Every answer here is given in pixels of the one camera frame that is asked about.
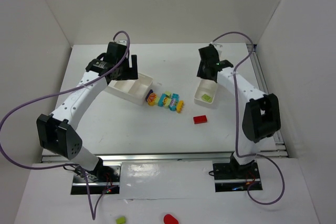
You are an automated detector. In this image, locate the green lego on foreground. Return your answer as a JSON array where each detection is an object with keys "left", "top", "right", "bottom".
[{"left": 115, "top": 216, "right": 127, "bottom": 224}]

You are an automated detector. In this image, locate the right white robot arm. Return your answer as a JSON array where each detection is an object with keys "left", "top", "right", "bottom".
[{"left": 197, "top": 45, "right": 281, "bottom": 179}]

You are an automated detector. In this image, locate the right white divided container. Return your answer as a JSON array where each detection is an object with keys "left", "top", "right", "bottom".
[{"left": 194, "top": 79, "right": 218, "bottom": 108}]

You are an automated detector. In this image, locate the red round piece foreground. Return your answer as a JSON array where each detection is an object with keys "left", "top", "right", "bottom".
[{"left": 163, "top": 214, "right": 179, "bottom": 224}]

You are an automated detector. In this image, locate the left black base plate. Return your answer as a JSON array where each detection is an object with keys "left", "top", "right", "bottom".
[{"left": 70, "top": 164, "right": 121, "bottom": 195}]

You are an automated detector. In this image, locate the teal and green lego stack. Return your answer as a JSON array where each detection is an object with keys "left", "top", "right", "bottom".
[{"left": 157, "top": 91, "right": 172, "bottom": 107}]

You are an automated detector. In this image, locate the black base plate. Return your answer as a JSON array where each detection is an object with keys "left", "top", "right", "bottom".
[
  {"left": 208, "top": 162, "right": 263, "bottom": 193},
  {"left": 70, "top": 164, "right": 121, "bottom": 195}
]

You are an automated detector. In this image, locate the teal flower lego brick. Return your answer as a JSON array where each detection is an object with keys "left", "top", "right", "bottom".
[{"left": 169, "top": 93, "right": 180, "bottom": 111}]

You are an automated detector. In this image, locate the aluminium rail front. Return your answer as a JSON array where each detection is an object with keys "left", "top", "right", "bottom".
[{"left": 41, "top": 151, "right": 237, "bottom": 168}]

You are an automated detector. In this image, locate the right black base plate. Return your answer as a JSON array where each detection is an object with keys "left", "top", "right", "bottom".
[{"left": 208, "top": 162, "right": 263, "bottom": 193}]

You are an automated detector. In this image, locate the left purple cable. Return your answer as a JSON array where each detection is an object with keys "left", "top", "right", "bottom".
[{"left": 0, "top": 31, "right": 131, "bottom": 221}]

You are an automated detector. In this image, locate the red lego brick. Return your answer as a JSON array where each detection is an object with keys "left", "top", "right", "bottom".
[{"left": 193, "top": 115, "right": 207, "bottom": 124}]

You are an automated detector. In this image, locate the white divided container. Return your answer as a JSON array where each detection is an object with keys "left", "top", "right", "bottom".
[
  {"left": 194, "top": 79, "right": 218, "bottom": 108},
  {"left": 105, "top": 73, "right": 153, "bottom": 105}
]

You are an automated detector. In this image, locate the left white divided container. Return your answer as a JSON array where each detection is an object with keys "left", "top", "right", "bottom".
[{"left": 105, "top": 73, "right": 153, "bottom": 105}]

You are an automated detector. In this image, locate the aluminium rail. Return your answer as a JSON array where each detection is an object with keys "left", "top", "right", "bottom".
[
  {"left": 41, "top": 151, "right": 237, "bottom": 168},
  {"left": 247, "top": 44, "right": 289, "bottom": 158}
]

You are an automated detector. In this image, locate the orange sun round lego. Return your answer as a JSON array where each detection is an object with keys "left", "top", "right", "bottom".
[{"left": 147, "top": 93, "right": 158, "bottom": 106}]

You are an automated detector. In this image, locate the light green lego brick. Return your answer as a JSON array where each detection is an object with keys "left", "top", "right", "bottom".
[{"left": 201, "top": 94, "right": 213, "bottom": 103}]

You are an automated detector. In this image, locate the aluminium rail right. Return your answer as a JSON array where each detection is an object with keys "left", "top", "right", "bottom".
[{"left": 247, "top": 44, "right": 289, "bottom": 158}]

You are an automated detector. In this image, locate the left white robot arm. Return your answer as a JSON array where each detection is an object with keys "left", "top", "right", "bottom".
[{"left": 36, "top": 42, "right": 138, "bottom": 182}]

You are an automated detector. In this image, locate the purple lego piece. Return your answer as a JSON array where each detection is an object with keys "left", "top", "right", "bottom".
[{"left": 145, "top": 89, "right": 155, "bottom": 102}]

